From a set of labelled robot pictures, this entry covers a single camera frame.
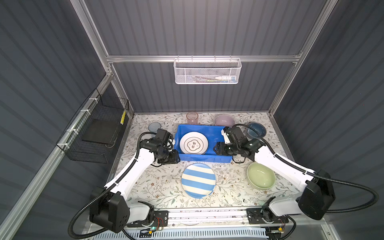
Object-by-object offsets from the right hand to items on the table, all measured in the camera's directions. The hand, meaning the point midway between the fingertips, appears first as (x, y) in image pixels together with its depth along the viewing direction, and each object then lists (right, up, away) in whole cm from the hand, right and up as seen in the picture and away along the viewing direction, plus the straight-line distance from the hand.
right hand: (218, 149), depth 82 cm
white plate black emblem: (-14, +1, +17) cm, 22 cm away
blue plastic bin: (+1, +7, +26) cm, 27 cm away
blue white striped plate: (-11, -19, +4) cm, 22 cm away
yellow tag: (-53, +18, +1) cm, 56 cm away
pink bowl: (+9, +18, +29) cm, 35 cm away
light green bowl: (+25, -17, +3) cm, 30 cm away
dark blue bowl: (+32, +13, +25) cm, 43 cm away
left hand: (-23, -5, -2) cm, 24 cm away
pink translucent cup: (-15, +18, +19) cm, 30 cm away
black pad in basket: (-59, +10, -9) cm, 61 cm away
